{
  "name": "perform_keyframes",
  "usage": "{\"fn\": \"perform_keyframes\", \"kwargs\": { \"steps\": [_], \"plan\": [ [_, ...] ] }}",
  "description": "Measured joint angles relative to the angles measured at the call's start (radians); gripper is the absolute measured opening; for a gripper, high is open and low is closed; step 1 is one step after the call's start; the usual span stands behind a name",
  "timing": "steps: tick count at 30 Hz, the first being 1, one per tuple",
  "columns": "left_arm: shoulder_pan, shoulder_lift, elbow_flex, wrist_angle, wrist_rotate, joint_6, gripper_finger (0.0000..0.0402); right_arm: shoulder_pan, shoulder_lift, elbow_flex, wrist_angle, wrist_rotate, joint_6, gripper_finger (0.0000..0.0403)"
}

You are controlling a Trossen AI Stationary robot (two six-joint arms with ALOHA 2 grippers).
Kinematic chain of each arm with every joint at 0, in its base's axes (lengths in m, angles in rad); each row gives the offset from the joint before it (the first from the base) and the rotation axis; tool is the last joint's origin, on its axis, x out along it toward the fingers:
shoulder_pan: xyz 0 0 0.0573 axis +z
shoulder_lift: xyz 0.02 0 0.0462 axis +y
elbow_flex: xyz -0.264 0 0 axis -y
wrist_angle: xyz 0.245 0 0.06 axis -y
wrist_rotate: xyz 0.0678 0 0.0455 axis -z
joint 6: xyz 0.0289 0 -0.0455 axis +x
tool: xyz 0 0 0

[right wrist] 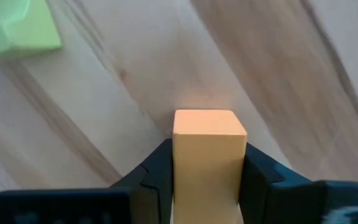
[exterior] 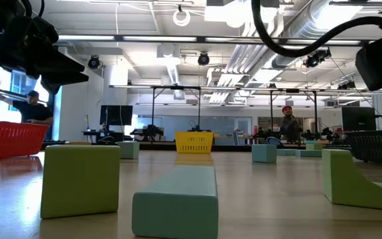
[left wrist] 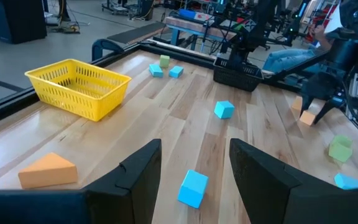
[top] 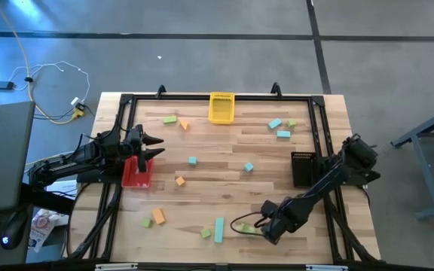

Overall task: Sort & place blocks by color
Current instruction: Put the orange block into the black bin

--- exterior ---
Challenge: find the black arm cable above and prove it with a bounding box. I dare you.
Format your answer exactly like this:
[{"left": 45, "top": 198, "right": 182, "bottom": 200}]
[
  {"left": 251, "top": 0, "right": 382, "bottom": 58},
  {"left": 20, "top": 0, "right": 45, "bottom": 19}
]

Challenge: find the green arch block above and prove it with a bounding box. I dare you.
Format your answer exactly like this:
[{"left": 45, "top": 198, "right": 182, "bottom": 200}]
[{"left": 322, "top": 148, "right": 382, "bottom": 212}]

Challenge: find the teal rectangular block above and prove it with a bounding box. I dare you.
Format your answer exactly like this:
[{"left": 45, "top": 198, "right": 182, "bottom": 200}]
[
  {"left": 276, "top": 148, "right": 298, "bottom": 157},
  {"left": 295, "top": 149, "right": 324, "bottom": 158}
]

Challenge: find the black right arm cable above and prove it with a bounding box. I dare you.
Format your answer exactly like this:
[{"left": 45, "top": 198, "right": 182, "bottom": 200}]
[{"left": 251, "top": 0, "right": 382, "bottom": 58}]

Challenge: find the black metal table frame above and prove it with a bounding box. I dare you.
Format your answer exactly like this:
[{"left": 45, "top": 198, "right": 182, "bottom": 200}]
[{"left": 41, "top": 141, "right": 351, "bottom": 153}]

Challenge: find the yellow plastic basket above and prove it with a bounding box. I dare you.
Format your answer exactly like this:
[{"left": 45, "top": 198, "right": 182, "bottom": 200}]
[{"left": 174, "top": 131, "right": 214, "bottom": 154}]

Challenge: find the background office desk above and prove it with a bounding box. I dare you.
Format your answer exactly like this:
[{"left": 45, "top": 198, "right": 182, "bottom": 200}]
[{"left": 82, "top": 130, "right": 134, "bottom": 143}]

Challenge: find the silver ventilation duct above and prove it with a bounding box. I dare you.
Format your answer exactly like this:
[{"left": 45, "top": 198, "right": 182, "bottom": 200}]
[{"left": 272, "top": 0, "right": 354, "bottom": 69}]

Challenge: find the teal cube block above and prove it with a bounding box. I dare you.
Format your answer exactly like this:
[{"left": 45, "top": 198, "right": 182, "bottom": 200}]
[
  {"left": 251, "top": 143, "right": 277, "bottom": 164},
  {"left": 117, "top": 141, "right": 141, "bottom": 160}
]

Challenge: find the person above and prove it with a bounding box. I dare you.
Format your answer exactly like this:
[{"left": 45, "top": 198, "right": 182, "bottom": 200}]
[
  {"left": 11, "top": 90, "right": 54, "bottom": 126},
  {"left": 279, "top": 106, "right": 304, "bottom": 142}
]

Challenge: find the ceiling light strip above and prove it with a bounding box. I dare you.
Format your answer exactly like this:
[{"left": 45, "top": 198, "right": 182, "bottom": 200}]
[
  {"left": 58, "top": 35, "right": 115, "bottom": 41},
  {"left": 123, "top": 35, "right": 198, "bottom": 42}
]

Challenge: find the black background station frame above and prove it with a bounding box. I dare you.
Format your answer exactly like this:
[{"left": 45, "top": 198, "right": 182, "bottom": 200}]
[
  {"left": 269, "top": 88, "right": 318, "bottom": 133},
  {"left": 151, "top": 85, "right": 202, "bottom": 132}
]

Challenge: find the black computer monitor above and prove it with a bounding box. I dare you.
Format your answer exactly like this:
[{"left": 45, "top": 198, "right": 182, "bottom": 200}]
[
  {"left": 99, "top": 105, "right": 134, "bottom": 126},
  {"left": 341, "top": 106, "right": 377, "bottom": 132}
]

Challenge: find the white coiled cable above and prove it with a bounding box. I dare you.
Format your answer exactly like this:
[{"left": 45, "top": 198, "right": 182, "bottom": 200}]
[{"left": 172, "top": 8, "right": 191, "bottom": 27}]

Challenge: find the red plastic basket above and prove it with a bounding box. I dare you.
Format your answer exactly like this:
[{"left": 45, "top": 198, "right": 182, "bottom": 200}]
[{"left": 0, "top": 118, "right": 50, "bottom": 162}]

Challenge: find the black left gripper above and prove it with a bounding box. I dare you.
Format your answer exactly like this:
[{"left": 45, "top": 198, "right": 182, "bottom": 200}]
[{"left": 0, "top": 16, "right": 90, "bottom": 95}]

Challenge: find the long teal block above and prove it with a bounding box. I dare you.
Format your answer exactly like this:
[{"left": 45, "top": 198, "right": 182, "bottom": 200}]
[{"left": 131, "top": 165, "right": 219, "bottom": 239}]

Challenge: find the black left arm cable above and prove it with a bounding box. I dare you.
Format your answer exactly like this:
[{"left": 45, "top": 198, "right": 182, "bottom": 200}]
[{"left": 20, "top": 0, "right": 45, "bottom": 19}]

